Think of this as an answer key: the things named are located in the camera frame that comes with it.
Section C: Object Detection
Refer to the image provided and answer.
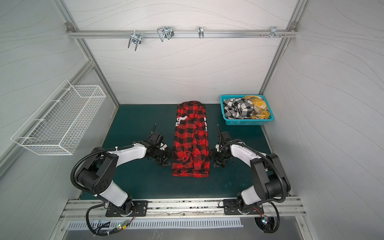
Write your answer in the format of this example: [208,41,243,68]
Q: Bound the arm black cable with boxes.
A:
[216,124,287,234]
[70,122,158,237]

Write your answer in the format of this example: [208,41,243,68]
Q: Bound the aluminium corner frame post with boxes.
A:
[53,0,120,108]

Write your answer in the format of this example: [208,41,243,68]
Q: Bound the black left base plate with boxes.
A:
[106,200,148,218]

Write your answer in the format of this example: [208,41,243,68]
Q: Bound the metal u-bolt hook left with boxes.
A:
[128,32,142,51]

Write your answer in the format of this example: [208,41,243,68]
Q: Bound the red black plaid shirt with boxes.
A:
[172,101,211,178]

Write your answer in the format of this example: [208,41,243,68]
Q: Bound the metal clip hook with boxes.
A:
[198,27,204,39]

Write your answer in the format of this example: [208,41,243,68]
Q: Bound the aluminium horizontal rail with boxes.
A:
[67,29,299,39]

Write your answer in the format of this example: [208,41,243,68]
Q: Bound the metal u-bolt hook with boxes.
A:
[157,26,175,42]
[128,32,142,51]

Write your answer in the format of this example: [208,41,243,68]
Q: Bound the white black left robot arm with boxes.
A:
[70,132,173,208]

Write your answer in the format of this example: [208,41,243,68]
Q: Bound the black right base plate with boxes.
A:
[218,199,265,216]

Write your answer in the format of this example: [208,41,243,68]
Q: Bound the right aluminium corner post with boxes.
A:
[259,0,308,95]

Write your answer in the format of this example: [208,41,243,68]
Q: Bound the metal bracket hook right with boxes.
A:
[260,27,286,39]

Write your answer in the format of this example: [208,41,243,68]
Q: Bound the teal plastic basket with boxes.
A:
[220,95,274,126]

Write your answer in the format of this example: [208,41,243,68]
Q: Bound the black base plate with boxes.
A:
[106,200,148,218]
[218,199,265,216]

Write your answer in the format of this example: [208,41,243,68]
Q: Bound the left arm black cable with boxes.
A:
[70,122,158,237]

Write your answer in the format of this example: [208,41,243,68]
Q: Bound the black white checkered shirt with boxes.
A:
[223,98,254,120]

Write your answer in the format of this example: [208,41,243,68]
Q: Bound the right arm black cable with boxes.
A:
[216,124,287,234]

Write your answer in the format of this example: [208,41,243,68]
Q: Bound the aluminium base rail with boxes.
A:
[59,197,307,220]

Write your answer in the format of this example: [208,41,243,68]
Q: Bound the metal u-bolt hook middle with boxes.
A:
[157,26,175,42]

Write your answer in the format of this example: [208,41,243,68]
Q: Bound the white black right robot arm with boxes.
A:
[209,131,291,208]

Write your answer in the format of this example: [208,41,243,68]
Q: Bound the white vent grille strip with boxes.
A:
[67,218,244,231]

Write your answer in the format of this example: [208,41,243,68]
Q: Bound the white wire basket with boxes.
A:
[11,80,106,156]

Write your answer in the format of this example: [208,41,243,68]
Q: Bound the yellow plaid shirt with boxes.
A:
[244,96,271,120]

